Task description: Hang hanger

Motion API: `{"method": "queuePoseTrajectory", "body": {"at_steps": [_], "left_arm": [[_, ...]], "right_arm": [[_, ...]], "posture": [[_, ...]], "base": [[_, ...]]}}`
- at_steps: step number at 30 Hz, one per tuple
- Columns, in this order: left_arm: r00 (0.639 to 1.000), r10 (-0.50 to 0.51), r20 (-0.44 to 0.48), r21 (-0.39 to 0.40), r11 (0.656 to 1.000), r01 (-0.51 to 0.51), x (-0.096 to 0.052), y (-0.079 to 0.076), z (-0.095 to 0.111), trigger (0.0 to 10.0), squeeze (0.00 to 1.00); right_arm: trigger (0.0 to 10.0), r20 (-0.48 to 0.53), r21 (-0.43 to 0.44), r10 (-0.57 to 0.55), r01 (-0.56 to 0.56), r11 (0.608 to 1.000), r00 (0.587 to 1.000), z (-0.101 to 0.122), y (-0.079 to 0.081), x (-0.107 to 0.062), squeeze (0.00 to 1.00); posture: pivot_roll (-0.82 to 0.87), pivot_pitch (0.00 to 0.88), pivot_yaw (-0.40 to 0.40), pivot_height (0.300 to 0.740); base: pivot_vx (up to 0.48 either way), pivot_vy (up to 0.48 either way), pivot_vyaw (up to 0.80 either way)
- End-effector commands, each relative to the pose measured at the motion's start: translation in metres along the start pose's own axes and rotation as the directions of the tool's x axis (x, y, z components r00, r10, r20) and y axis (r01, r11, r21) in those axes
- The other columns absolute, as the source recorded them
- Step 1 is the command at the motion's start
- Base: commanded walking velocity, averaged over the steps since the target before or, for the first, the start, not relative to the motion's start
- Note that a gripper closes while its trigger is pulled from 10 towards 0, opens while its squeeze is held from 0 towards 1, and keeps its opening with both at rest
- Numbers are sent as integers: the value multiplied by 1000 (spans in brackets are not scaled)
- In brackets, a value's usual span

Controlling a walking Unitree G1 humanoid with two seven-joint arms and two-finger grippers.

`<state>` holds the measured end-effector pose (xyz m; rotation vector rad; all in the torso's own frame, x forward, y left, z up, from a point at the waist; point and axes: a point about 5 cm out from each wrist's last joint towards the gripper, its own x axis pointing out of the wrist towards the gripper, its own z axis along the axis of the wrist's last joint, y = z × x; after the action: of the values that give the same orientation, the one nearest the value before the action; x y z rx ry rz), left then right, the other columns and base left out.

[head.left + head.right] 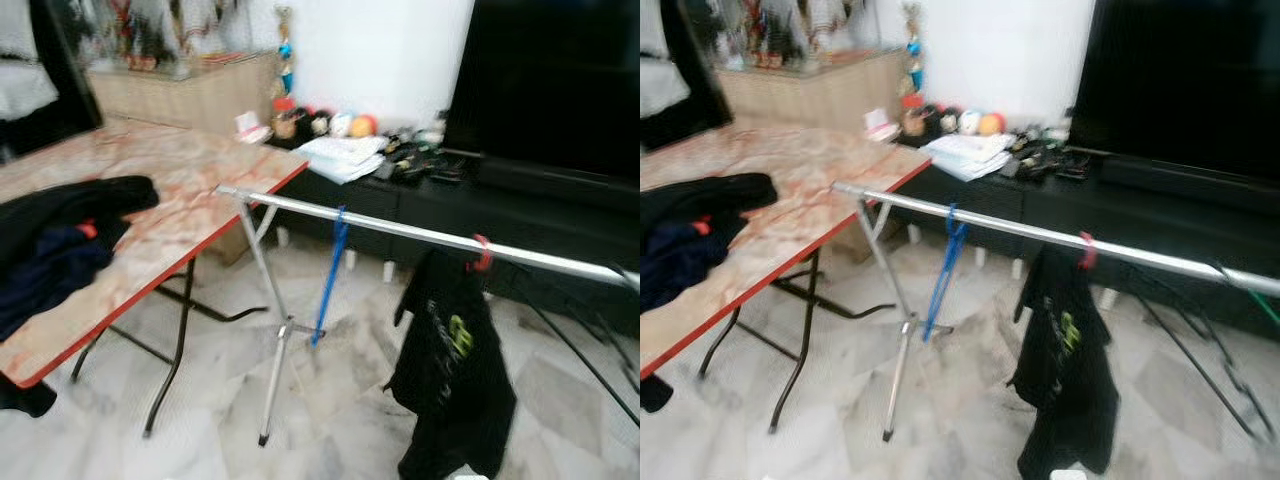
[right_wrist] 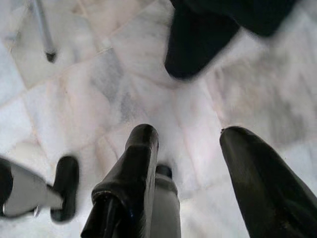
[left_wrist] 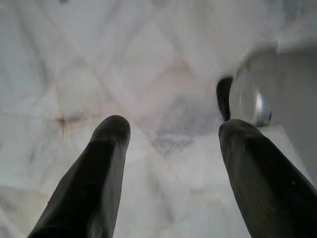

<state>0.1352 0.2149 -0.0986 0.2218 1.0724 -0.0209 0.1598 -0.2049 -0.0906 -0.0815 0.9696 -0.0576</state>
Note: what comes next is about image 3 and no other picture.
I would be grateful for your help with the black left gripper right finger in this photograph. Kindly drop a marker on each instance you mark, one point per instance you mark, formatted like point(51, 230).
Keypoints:
point(267, 186)

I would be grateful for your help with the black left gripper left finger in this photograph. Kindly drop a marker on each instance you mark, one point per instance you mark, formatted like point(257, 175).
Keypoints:
point(86, 186)

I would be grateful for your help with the grey robot leg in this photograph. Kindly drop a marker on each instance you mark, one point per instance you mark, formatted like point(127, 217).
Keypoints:
point(284, 86)

